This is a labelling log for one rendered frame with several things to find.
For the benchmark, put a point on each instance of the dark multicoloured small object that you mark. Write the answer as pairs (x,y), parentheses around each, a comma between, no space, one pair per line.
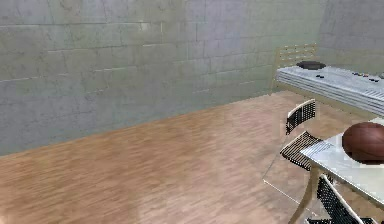
(360,74)

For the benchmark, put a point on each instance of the black round bowl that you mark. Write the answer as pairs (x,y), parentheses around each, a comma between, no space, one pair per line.
(311,65)

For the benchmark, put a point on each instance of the white top dining table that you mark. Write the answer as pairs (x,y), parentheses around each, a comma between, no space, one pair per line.
(353,170)

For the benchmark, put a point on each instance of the small black object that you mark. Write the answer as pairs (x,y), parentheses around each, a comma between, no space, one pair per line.
(374,80)

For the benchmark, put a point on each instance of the black mesh chair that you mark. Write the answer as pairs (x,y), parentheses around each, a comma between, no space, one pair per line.
(333,201)
(300,140)

